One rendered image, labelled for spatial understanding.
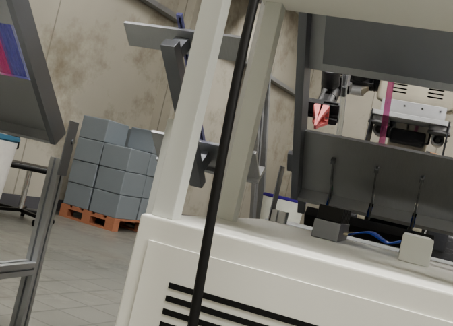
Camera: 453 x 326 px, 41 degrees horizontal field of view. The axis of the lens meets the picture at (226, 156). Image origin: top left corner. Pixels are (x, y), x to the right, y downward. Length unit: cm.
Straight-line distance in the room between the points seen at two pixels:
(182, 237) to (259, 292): 12
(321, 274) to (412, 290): 10
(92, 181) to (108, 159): 28
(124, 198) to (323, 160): 441
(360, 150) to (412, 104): 71
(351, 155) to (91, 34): 531
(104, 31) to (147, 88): 102
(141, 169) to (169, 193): 525
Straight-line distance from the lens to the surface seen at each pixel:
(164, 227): 77
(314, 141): 157
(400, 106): 224
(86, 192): 610
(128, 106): 724
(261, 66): 105
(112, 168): 594
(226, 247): 74
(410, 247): 106
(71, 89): 653
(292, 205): 752
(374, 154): 156
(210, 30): 80
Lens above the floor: 68
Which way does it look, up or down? 2 degrees up
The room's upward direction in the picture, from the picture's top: 13 degrees clockwise
